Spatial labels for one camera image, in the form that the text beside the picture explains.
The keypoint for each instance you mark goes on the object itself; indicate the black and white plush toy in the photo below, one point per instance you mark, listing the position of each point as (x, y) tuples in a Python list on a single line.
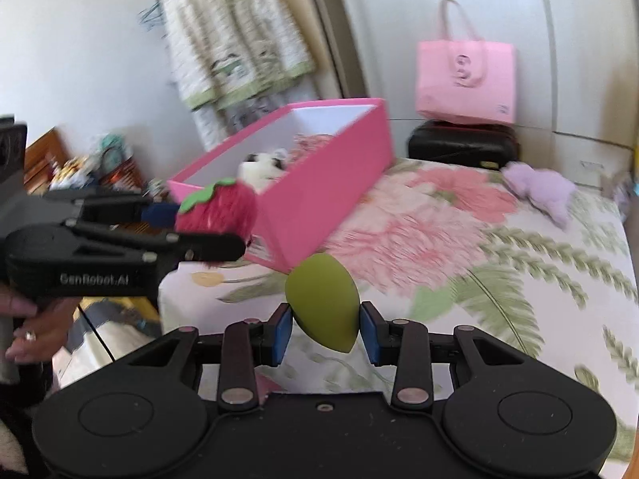
[(259, 169)]

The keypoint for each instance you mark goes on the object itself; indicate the pink floral scrunchie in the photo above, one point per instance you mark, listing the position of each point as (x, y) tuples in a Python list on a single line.
[(312, 144)]

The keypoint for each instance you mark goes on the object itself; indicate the black case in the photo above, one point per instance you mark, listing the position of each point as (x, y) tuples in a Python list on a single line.
[(449, 144)]

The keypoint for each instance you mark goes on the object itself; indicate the wooden furniture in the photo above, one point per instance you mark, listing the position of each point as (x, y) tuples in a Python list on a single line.
[(45, 159)]

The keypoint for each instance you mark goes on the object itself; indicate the hanging printed towels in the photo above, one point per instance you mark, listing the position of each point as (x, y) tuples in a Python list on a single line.
[(234, 50)]

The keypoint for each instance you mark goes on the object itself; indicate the red strawberry plush toy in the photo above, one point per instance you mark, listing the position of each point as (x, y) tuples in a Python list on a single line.
[(219, 209)]

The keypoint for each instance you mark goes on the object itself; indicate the green makeup sponge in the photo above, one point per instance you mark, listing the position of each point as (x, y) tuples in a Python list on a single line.
[(324, 304)]

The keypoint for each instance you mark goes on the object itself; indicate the purple plush toy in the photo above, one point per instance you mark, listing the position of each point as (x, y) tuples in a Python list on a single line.
[(539, 187)]

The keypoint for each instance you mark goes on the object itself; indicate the pink tote bag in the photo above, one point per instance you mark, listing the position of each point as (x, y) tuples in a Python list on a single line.
[(464, 95)]

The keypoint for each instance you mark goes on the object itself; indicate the yellow and grey cloth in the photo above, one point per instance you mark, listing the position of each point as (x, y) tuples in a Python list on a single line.
[(125, 319)]

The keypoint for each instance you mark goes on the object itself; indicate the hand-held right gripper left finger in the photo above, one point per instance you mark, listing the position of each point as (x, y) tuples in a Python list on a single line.
[(283, 334)]

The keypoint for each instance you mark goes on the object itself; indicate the white wardrobe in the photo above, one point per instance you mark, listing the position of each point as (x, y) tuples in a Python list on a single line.
[(574, 60)]

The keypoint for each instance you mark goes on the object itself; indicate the floral bedsheet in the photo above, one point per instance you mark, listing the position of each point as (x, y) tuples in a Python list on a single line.
[(449, 239)]

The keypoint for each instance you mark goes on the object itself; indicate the pink storage box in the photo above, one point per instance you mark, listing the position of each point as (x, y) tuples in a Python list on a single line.
[(324, 184)]

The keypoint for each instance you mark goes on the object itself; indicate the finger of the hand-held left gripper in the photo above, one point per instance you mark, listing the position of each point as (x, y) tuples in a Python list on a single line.
[(199, 247), (110, 207)]

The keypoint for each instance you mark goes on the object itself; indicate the person's left hand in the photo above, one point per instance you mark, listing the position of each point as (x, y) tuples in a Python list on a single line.
[(45, 329)]

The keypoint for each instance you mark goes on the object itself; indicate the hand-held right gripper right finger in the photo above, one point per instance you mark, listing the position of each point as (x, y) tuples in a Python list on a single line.
[(369, 334)]

